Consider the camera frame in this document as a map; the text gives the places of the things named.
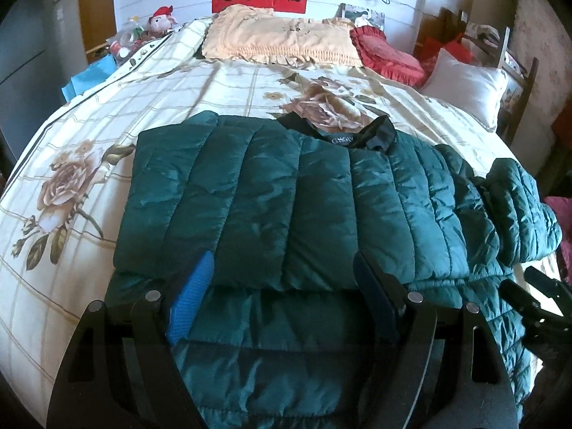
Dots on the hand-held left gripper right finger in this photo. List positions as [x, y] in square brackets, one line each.
[374, 295]

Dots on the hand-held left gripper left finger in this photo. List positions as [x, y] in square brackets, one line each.
[193, 292]

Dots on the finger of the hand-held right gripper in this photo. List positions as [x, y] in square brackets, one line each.
[547, 280]
[518, 297]

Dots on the green puffer jacket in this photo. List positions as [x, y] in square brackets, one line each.
[286, 196]

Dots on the pink cloth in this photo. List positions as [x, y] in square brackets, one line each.
[558, 212]

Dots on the wooden chair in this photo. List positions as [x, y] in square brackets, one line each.
[520, 80]

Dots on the floral bed sheet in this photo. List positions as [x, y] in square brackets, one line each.
[178, 89]

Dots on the white pillow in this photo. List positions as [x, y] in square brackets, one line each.
[469, 85]

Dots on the red heart cushion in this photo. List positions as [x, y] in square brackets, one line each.
[386, 56]

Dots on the peach frilled pillow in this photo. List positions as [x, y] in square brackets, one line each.
[277, 35]

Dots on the plush toy with red hat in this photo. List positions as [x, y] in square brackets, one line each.
[161, 20]

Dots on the framed photo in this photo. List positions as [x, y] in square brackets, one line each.
[357, 14]

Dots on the grey cabinet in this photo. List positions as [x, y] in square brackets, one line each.
[31, 62]

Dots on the wooden door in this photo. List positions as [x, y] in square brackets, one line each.
[97, 9]

